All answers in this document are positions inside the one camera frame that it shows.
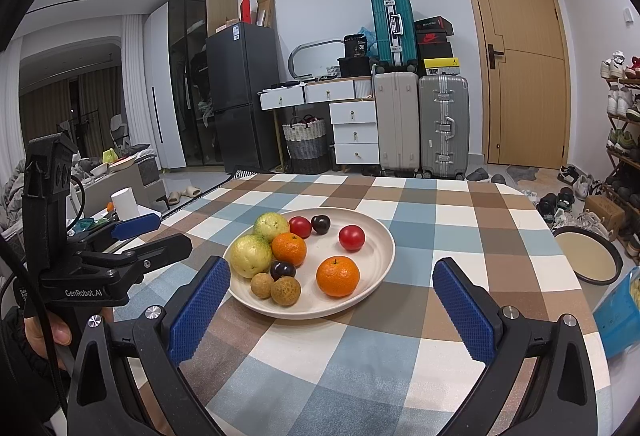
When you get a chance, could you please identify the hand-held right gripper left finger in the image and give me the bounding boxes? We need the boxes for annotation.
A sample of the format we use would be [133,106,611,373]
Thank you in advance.
[67,256,231,436]

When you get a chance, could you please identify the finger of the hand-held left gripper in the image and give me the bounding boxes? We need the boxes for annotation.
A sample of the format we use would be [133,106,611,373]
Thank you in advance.
[74,213,162,252]
[75,233,194,286]

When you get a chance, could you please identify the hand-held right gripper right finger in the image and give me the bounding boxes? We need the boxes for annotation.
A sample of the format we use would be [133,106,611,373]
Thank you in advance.
[432,258,599,436]

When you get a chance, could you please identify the large green guava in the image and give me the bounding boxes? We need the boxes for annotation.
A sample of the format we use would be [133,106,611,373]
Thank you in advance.
[229,234,273,279]

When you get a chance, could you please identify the cream round plate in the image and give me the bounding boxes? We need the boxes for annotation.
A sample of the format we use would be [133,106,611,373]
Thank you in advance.
[222,207,396,320]

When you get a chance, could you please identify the small green guava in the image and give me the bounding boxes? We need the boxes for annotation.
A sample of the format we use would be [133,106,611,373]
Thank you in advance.
[252,212,291,244]

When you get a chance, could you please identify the orange tangerine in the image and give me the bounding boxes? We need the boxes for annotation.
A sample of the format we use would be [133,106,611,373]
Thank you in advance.
[271,232,307,267]
[316,256,361,298]

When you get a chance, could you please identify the red tomato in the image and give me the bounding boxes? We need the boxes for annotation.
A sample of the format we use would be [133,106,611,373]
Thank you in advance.
[338,224,366,252]
[288,216,313,239]

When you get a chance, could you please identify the person's left hand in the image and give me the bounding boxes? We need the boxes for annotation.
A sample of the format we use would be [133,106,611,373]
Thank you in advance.
[22,314,74,361]

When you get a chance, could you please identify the white cylinder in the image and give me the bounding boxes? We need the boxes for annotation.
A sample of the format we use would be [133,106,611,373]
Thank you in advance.
[111,187,141,219]

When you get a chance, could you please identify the grey side cabinet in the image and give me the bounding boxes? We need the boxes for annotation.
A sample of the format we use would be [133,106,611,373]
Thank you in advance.
[75,155,168,247]

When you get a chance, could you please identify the white office chair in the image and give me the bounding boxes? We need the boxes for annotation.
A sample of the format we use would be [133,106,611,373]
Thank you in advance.
[107,114,131,152]

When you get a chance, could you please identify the brown curtain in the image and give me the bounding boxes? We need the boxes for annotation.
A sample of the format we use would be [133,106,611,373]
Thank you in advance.
[20,66,126,157]

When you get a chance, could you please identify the round beige tray black rim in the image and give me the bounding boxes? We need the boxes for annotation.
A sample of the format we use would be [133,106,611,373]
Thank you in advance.
[552,226,624,287]

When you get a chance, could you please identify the white curtain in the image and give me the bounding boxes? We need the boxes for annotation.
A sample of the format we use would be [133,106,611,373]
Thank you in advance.
[122,13,151,152]

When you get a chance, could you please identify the grey floor mat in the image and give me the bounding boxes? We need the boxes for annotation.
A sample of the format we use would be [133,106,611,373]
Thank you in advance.
[506,165,541,184]

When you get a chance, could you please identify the pile of loose shoes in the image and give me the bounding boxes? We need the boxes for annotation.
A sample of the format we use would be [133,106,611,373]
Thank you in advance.
[520,165,626,239]

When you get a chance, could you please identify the blue packet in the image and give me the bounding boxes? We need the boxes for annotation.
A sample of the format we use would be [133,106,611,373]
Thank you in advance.
[592,266,640,359]

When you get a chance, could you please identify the black refrigerator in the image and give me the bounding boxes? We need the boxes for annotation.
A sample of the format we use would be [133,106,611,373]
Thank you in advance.
[206,21,283,174]

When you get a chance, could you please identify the tall wardrobe glass doors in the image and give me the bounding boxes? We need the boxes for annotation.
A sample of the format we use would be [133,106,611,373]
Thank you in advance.
[142,0,238,169]

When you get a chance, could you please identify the small cardboard box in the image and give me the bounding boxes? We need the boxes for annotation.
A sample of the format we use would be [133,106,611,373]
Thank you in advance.
[583,194,626,229]

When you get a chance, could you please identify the woven basket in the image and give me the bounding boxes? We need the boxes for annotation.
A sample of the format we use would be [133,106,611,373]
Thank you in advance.
[282,115,331,174]

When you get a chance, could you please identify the silver suitcase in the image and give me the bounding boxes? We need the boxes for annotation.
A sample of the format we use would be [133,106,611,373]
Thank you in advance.
[418,75,471,180]

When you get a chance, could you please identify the beige suitcase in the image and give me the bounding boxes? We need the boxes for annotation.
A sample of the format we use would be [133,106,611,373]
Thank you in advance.
[373,72,421,178]

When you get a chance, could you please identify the white drawer cabinet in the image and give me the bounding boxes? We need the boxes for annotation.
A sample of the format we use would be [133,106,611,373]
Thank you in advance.
[329,100,381,165]

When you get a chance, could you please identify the wooden shoe rack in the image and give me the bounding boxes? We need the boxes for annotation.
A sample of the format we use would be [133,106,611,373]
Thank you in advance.
[602,66,640,237]

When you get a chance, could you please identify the white vanity desk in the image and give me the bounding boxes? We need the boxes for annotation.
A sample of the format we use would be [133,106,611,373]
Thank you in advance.
[258,78,376,112]

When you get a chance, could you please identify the yellow black shoebox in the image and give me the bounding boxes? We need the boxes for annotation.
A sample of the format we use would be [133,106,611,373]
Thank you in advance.
[423,57,461,77]

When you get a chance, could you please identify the oval mirror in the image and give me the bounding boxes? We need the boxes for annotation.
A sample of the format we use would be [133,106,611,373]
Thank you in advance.
[289,38,351,79]

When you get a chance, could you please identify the wooden door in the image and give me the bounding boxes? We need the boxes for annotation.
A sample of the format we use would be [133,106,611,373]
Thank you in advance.
[454,0,572,169]

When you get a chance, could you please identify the open cardboard box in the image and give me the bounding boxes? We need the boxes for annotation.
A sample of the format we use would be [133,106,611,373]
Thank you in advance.
[256,0,276,29]

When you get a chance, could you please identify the shoe rack with shoes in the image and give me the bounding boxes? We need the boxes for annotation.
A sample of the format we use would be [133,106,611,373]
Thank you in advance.
[601,50,640,257]

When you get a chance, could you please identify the black storage box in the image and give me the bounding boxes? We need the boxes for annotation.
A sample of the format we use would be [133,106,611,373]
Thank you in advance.
[337,56,373,78]

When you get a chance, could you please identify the black shoebox red logo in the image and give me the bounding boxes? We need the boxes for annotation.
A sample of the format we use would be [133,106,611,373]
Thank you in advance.
[416,33,454,62]

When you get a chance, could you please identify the black bag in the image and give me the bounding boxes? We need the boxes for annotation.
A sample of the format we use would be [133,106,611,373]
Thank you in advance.
[343,33,371,58]

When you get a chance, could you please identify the blue plastic bag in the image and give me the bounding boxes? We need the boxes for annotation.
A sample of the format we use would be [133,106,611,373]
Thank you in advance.
[357,26,379,57]

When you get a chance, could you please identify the teal suitcase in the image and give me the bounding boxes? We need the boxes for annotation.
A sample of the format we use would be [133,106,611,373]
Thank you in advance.
[370,0,418,69]

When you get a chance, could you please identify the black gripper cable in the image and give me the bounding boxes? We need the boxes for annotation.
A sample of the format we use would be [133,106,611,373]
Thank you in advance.
[0,236,71,419]

